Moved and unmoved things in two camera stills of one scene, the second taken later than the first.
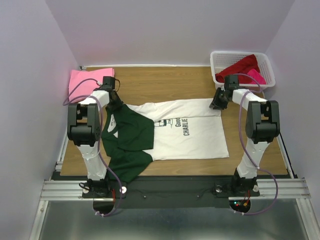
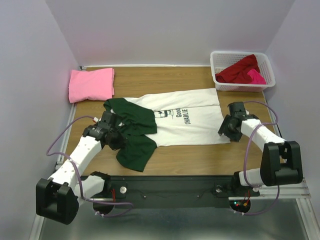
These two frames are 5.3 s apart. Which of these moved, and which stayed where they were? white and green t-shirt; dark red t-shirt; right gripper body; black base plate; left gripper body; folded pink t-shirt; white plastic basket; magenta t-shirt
Moved: left gripper body; white and green t-shirt; right gripper body
Stayed: dark red t-shirt; folded pink t-shirt; white plastic basket; magenta t-shirt; black base plate
